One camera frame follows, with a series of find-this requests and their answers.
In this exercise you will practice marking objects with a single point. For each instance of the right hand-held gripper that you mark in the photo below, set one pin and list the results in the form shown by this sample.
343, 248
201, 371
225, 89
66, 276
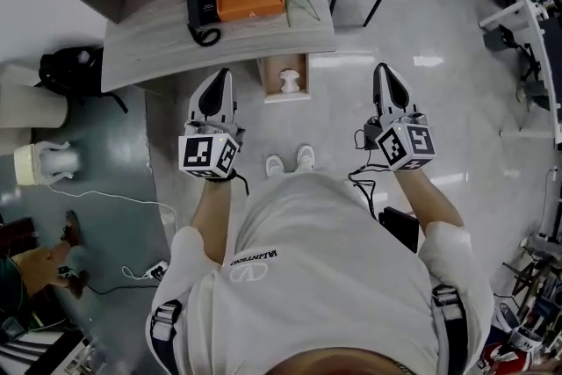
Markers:
404, 145

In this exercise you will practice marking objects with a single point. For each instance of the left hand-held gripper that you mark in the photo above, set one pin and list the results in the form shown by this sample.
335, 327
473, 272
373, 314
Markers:
197, 153

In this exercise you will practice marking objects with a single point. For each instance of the light wooden drawer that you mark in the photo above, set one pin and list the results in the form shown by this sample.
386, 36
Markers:
272, 74

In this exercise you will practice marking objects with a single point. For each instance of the white plastic bag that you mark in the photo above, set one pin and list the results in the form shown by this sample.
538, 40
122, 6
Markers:
290, 81

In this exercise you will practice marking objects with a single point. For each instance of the person's right forearm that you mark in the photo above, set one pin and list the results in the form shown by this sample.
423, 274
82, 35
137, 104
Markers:
430, 202

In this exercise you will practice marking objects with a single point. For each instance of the person's left forearm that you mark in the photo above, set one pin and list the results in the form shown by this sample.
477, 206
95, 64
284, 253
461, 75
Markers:
213, 219

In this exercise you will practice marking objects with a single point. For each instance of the grey wooden office desk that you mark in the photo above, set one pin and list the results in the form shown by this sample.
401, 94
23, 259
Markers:
153, 52

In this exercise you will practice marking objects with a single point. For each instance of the person's left white shoe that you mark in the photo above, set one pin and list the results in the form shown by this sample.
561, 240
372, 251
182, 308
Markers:
274, 166

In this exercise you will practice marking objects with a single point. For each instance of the person's white shoe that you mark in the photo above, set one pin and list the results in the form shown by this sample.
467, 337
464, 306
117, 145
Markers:
274, 166
306, 157

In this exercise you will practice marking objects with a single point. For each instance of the black telephone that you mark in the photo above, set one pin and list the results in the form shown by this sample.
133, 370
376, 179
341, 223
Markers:
199, 2

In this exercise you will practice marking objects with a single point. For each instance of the person's right white shoe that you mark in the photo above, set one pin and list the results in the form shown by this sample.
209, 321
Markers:
306, 157

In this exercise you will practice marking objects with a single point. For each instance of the grey bin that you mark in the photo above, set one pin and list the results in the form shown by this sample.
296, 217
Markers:
496, 39

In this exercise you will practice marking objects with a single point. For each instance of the black hip pouch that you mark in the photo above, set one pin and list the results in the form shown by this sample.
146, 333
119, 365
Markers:
399, 228

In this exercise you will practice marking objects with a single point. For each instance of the black office chair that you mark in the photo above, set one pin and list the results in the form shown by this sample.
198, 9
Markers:
524, 52

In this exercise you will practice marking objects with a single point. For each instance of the black backpack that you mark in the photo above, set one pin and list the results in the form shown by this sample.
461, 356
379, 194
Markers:
70, 70

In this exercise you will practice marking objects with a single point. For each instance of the white office desk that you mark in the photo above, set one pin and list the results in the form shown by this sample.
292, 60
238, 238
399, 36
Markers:
533, 13

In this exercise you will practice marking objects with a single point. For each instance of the white power strip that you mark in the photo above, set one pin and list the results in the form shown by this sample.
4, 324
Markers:
157, 270

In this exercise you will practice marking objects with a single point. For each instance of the beige waste bin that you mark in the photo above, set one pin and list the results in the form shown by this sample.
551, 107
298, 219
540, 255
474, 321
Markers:
30, 101

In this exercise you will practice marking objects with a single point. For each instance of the white stool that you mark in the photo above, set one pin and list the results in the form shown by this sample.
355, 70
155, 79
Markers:
28, 164

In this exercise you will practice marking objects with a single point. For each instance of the person's white t-shirt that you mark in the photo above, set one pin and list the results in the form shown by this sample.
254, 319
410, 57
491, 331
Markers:
316, 276

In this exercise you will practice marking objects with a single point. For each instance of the black metal stand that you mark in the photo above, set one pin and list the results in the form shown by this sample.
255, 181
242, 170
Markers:
527, 276

